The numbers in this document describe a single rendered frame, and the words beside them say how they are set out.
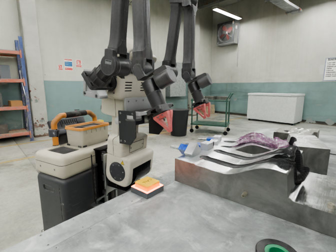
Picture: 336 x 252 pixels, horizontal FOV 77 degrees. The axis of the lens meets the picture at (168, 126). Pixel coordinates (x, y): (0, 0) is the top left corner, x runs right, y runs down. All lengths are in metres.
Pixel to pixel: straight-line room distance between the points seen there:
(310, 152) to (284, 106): 6.36
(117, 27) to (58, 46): 5.33
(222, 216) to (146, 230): 0.21
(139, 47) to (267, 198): 0.63
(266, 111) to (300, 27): 2.80
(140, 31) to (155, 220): 0.61
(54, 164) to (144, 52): 0.74
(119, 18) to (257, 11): 8.39
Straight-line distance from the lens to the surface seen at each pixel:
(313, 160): 1.07
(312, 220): 0.68
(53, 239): 0.63
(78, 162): 1.24
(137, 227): 0.61
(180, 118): 4.88
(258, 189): 0.68
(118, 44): 0.87
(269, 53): 8.58
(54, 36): 6.20
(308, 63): 8.12
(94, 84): 0.94
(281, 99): 7.41
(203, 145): 0.92
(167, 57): 1.23
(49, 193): 1.35
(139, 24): 0.83
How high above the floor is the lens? 1.15
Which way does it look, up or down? 11 degrees down
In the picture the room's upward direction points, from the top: straight up
